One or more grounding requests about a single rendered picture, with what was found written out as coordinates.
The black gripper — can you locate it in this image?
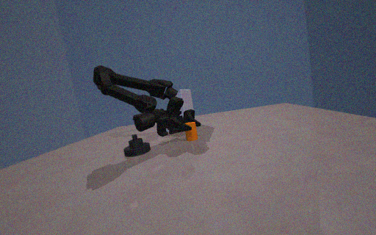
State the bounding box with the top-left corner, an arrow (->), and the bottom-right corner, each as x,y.
156,109 -> 200,137

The orange knob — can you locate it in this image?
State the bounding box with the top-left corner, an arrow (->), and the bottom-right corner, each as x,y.
185,122 -> 198,141

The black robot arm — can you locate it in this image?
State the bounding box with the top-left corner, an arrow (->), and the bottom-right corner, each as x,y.
93,65 -> 184,131

